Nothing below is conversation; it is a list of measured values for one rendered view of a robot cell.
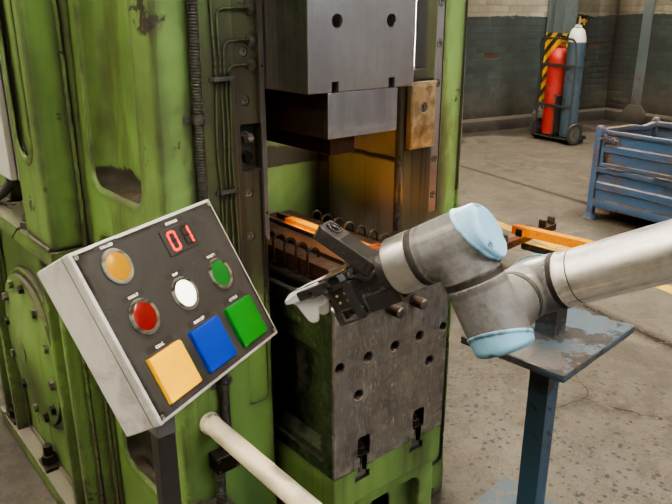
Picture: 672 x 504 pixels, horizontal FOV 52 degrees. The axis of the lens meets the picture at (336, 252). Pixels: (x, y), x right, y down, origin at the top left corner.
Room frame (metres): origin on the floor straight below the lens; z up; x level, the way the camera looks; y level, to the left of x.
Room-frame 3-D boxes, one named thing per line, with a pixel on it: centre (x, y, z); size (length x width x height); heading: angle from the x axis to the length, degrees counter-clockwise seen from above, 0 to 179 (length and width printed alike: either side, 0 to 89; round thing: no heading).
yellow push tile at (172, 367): (0.93, 0.25, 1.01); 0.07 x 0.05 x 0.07; 155
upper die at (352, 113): (1.66, 0.07, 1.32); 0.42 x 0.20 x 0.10; 40
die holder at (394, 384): (1.70, 0.04, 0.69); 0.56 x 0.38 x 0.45; 40
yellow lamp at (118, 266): (0.97, 0.33, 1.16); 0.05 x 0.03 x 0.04; 130
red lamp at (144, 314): (0.95, 0.29, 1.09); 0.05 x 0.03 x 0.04; 130
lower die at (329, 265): (1.66, 0.07, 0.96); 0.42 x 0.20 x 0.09; 40
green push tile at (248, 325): (1.11, 0.16, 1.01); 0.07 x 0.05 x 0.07; 155
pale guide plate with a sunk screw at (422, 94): (1.80, -0.22, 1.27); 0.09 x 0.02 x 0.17; 130
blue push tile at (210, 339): (1.02, 0.20, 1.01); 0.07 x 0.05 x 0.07; 155
